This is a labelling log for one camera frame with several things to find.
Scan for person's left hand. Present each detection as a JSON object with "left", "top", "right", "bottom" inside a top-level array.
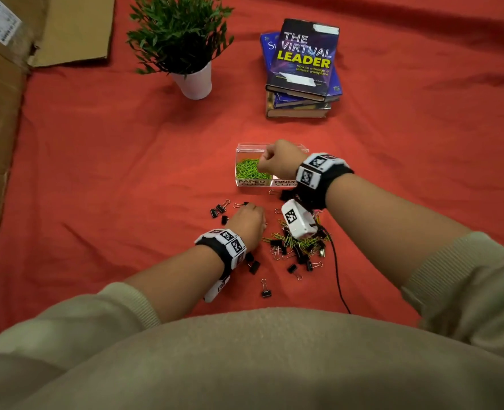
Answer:
[{"left": 225, "top": 203, "right": 268, "bottom": 254}]

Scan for person's right hand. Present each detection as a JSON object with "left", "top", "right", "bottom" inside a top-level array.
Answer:
[{"left": 257, "top": 140, "right": 310, "bottom": 181}]

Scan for clear two-compartment plastic box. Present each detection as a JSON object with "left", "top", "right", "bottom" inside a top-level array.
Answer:
[{"left": 234, "top": 142, "right": 311, "bottom": 188}]

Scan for pile of black binder clips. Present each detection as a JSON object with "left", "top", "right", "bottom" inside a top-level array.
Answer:
[{"left": 220, "top": 188, "right": 332, "bottom": 300}]

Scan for person's left forearm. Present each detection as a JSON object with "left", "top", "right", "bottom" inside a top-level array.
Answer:
[{"left": 123, "top": 245, "right": 225, "bottom": 325}]

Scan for person's right forearm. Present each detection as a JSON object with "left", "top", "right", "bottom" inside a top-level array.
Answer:
[{"left": 325, "top": 174, "right": 473, "bottom": 292}]

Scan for brown cardboard box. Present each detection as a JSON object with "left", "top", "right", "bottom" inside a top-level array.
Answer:
[{"left": 0, "top": 0, "right": 118, "bottom": 310}]

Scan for black wristband with marker tiles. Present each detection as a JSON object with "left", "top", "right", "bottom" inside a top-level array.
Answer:
[
  {"left": 194, "top": 228, "right": 248, "bottom": 281},
  {"left": 295, "top": 152, "right": 356, "bottom": 210}
]

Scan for brown book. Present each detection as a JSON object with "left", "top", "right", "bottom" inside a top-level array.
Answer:
[{"left": 265, "top": 91, "right": 333, "bottom": 120}]

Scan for dark purple book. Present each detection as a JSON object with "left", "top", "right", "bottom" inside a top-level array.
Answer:
[{"left": 265, "top": 18, "right": 341, "bottom": 103}]

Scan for blue book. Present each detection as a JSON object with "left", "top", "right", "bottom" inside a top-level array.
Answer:
[{"left": 259, "top": 31, "right": 344, "bottom": 110}]

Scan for red cloth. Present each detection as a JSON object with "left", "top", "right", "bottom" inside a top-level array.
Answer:
[{"left": 0, "top": 0, "right": 504, "bottom": 351}]

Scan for beige sweater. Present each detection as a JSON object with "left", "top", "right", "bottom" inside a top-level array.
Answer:
[{"left": 0, "top": 231, "right": 504, "bottom": 410}]

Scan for green plant in white pot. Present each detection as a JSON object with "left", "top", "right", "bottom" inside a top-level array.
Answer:
[{"left": 126, "top": 0, "right": 236, "bottom": 101}]

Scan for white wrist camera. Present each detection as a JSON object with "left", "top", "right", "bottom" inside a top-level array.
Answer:
[
  {"left": 280, "top": 199, "right": 319, "bottom": 241},
  {"left": 202, "top": 275, "right": 232, "bottom": 304}
]

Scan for black cable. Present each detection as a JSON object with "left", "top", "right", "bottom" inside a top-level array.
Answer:
[{"left": 318, "top": 225, "right": 352, "bottom": 315}]

